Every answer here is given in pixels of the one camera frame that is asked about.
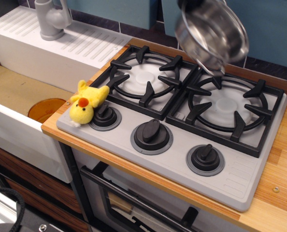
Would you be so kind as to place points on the yellow stuffed duck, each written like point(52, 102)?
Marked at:
point(85, 101)

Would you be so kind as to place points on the stainless steel pan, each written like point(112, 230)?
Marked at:
point(211, 34)

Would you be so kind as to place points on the black middle stove knob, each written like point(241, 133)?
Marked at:
point(151, 138)

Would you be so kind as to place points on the black stove knob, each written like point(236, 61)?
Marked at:
point(205, 160)
point(151, 138)
point(106, 118)

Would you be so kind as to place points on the black left stove knob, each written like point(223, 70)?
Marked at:
point(106, 118)

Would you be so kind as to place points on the grey toy stove top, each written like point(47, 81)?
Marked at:
point(235, 186)

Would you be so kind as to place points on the black right stove knob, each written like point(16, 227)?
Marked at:
point(205, 160)

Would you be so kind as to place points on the black left burner grate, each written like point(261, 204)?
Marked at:
point(144, 83)

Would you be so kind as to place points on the black burner grate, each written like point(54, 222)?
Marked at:
point(229, 110)
point(144, 83)

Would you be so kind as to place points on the black right burner grate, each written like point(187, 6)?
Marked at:
point(229, 110)

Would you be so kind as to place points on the teal cabinet left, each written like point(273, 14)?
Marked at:
point(138, 13)

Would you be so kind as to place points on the teal cabinet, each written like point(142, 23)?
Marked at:
point(138, 13)
point(265, 22)

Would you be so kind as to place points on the orange sink drain plug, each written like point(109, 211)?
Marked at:
point(42, 110)

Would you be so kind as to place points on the white toy sink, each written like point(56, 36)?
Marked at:
point(33, 70)

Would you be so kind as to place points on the wooden drawer fronts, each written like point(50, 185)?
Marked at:
point(43, 193)

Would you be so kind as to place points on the grey toy faucet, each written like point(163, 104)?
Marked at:
point(52, 21)

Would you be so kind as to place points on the teal cabinet right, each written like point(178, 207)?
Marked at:
point(265, 22)

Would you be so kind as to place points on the oven door with black handle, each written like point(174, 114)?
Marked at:
point(96, 175)

